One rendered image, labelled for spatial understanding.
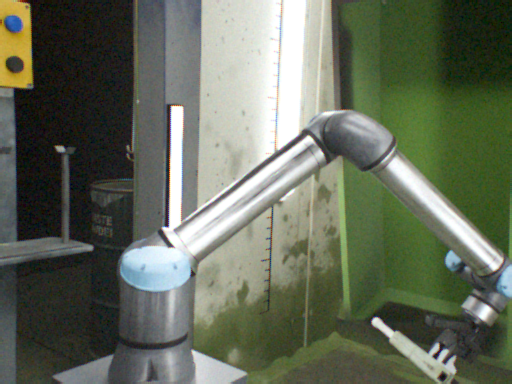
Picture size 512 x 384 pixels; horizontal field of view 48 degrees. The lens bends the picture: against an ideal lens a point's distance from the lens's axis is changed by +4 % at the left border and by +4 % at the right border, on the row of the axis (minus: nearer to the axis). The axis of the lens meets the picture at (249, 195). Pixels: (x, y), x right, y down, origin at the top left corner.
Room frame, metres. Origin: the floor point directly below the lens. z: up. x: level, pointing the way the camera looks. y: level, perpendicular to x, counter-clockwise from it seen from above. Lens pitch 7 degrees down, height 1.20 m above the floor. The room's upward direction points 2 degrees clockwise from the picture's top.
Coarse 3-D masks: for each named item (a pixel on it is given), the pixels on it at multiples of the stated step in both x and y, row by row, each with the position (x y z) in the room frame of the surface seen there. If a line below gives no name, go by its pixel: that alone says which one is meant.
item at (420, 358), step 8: (376, 320) 1.94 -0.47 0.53; (384, 328) 1.87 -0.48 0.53; (392, 336) 1.78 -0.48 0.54; (400, 336) 1.74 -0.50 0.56; (392, 344) 1.76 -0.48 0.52; (400, 344) 1.71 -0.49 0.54; (408, 344) 1.68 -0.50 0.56; (408, 352) 1.65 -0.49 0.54; (416, 352) 1.62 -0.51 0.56; (424, 352) 1.60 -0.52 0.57; (416, 360) 1.59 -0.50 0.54; (424, 360) 1.55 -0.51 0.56; (432, 360) 1.54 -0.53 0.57; (424, 368) 1.54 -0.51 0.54; (440, 368) 1.49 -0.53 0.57; (432, 376) 1.49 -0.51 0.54; (448, 376) 1.49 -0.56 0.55
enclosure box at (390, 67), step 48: (336, 0) 1.94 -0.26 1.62; (432, 0) 2.10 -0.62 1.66; (480, 0) 2.00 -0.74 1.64; (336, 48) 1.96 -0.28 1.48; (384, 48) 2.23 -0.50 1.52; (432, 48) 2.12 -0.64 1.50; (480, 48) 2.02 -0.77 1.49; (336, 96) 1.99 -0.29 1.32; (384, 96) 2.26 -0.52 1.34; (432, 96) 2.14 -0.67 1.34; (480, 96) 2.04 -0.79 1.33; (432, 144) 2.17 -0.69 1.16; (480, 144) 2.06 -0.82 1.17; (384, 192) 2.33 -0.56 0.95; (480, 192) 2.09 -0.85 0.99; (384, 240) 2.37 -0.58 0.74; (432, 240) 2.23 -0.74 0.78; (384, 288) 2.39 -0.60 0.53; (432, 288) 2.27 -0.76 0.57; (432, 336) 1.99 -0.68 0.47
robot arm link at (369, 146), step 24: (336, 120) 1.40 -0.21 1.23; (360, 120) 1.37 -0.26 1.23; (336, 144) 1.38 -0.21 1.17; (360, 144) 1.34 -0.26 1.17; (384, 144) 1.34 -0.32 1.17; (360, 168) 1.37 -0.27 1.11; (384, 168) 1.36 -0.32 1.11; (408, 168) 1.37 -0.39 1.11; (408, 192) 1.38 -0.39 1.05; (432, 192) 1.39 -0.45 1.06; (432, 216) 1.40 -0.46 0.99; (456, 216) 1.41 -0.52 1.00; (456, 240) 1.42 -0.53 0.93; (480, 240) 1.43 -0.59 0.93; (480, 264) 1.44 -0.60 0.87; (504, 264) 1.44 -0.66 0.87; (504, 288) 1.43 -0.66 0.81
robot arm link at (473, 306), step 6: (468, 300) 1.64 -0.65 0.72; (474, 300) 1.62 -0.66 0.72; (462, 306) 1.64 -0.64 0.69; (468, 306) 1.62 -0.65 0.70; (474, 306) 1.61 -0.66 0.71; (480, 306) 1.60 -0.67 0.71; (486, 306) 1.60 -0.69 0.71; (468, 312) 1.62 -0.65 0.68; (474, 312) 1.60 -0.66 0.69; (480, 312) 1.60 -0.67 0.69; (486, 312) 1.59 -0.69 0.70; (492, 312) 1.60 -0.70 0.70; (480, 318) 1.59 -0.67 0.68; (486, 318) 1.59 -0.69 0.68; (492, 318) 1.60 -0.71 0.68; (486, 324) 1.61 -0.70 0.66; (492, 324) 1.61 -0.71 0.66
